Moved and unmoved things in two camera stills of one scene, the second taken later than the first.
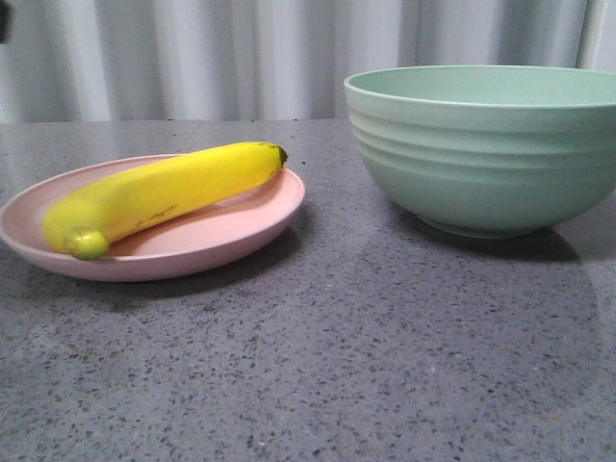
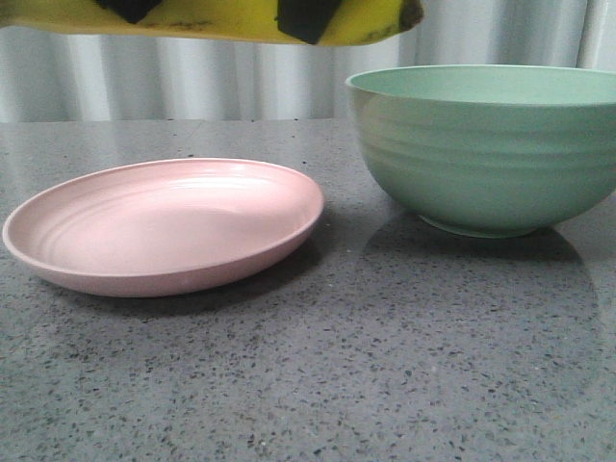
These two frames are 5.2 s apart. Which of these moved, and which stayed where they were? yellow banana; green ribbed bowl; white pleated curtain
Moved: yellow banana
Stayed: white pleated curtain; green ribbed bowl
